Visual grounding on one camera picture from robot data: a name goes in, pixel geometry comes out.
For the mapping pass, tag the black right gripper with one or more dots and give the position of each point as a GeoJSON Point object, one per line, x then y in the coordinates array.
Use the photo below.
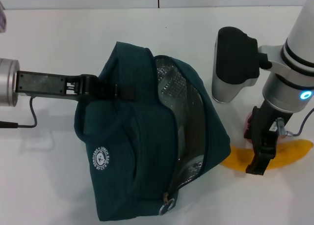
{"type": "Point", "coordinates": [269, 119]}

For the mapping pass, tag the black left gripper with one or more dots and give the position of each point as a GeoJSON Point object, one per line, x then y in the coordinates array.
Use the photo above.
{"type": "Point", "coordinates": [44, 83]}

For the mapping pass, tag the yellow toy banana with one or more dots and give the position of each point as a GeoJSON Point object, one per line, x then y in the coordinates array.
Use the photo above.
{"type": "Point", "coordinates": [292, 153]}

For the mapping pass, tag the dark teal insulated lunch bag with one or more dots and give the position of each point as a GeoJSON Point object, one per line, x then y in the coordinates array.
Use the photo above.
{"type": "Point", "coordinates": [110, 126]}

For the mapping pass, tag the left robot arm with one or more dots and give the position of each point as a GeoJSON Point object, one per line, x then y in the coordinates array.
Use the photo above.
{"type": "Point", "coordinates": [8, 82]}

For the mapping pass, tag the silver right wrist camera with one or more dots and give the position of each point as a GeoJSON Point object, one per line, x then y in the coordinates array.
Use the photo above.
{"type": "Point", "coordinates": [233, 63]}

